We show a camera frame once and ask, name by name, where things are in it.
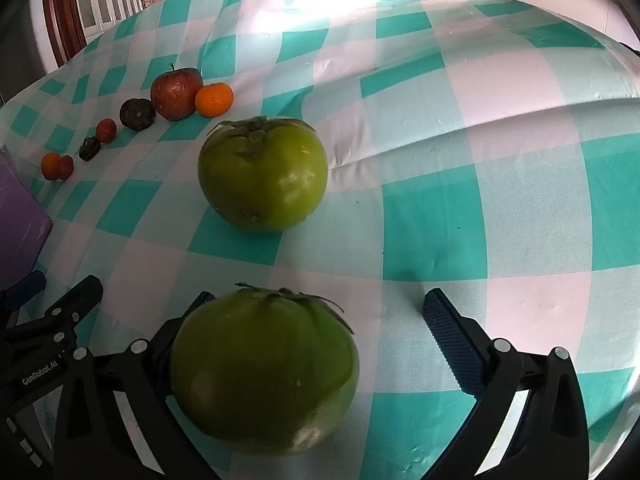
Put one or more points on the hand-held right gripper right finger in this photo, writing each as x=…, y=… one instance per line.
x=452, y=345

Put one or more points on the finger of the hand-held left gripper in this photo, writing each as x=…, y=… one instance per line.
x=75, y=302
x=25, y=288

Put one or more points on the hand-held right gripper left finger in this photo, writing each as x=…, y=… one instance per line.
x=160, y=352

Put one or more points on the purple storage box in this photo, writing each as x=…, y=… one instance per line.
x=20, y=210

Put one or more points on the green persimmon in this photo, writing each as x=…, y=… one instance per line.
x=262, y=180
x=265, y=375

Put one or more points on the small orange fruit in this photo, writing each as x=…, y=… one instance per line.
x=49, y=166

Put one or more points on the small dark fruit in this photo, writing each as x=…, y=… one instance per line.
x=90, y=150

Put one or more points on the small red tomato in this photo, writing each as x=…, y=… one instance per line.
x=106, y=130

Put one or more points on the dark round fruit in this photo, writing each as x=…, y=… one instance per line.
x=136, y=114

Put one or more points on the orange tangerine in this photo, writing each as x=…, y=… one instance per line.
x=214, y=100

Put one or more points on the small red fruit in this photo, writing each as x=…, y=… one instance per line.
x=66, y=167

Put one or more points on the teal checked tablecloth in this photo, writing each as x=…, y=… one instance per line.
x=450, y=160

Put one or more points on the red apple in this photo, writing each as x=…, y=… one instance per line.
x=175, y=94

